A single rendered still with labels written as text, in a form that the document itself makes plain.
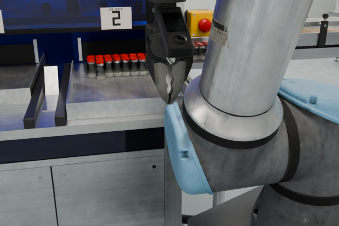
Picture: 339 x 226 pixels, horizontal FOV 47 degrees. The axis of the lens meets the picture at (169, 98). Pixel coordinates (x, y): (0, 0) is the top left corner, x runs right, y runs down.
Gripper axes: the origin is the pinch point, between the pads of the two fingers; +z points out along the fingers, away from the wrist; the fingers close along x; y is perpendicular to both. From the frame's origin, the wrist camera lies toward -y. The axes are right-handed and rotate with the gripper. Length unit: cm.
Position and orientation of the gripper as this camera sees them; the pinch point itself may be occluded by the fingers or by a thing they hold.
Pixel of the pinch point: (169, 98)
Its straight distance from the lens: 77.0
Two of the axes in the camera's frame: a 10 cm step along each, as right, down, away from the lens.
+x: -9.8, 0.7, -1.9
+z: 0.0, 9.4, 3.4
